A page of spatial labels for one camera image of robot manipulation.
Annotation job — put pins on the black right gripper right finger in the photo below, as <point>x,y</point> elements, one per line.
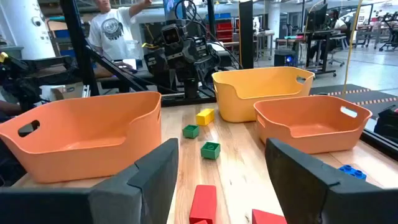
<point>304,186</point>

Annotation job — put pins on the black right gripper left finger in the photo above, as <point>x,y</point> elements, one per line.
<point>149,186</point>

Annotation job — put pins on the black striped floor mat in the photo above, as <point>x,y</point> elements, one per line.
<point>335,97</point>

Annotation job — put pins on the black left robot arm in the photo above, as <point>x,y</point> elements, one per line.
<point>203,49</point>

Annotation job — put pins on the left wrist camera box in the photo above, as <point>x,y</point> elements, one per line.
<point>171,35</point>

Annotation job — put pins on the shelf with blue bins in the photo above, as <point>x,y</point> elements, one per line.
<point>62,33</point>

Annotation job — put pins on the person's forearm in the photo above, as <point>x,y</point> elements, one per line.
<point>9,108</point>

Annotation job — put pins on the black desk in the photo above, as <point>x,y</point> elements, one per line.
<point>325,56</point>

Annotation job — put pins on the yellow block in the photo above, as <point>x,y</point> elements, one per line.
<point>205,118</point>

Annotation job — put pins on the red arch block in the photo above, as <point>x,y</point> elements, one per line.
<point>267,217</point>

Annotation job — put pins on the red storage bins rack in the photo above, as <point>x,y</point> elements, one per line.
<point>224,31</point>

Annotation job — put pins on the small green toy brick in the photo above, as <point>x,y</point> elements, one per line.
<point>190,132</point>
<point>210,152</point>

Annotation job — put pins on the white dome camera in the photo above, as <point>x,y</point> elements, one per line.
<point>36,21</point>

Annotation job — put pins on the yellow tape tag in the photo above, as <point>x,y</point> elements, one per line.
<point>147,45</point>

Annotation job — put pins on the black computer monitor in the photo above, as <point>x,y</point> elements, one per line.
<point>317,17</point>

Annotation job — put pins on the blue toy brick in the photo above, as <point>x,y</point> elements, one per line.
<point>353,172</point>

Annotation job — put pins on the person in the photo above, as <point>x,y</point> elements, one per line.
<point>112,34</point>
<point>339,25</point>

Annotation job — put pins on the cardboard box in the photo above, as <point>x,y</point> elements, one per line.
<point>66,91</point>

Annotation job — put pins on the orange plastic bin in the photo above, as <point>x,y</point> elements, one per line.
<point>311,141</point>
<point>77,155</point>

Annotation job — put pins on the yellow plastic bin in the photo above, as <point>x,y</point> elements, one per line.
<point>236,105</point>

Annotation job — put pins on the office chair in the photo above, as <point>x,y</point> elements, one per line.
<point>337,40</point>

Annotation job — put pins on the black crate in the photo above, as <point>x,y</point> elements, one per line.
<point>387,124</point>

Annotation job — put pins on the computer tower blue lights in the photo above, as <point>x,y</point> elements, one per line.
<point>284,59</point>

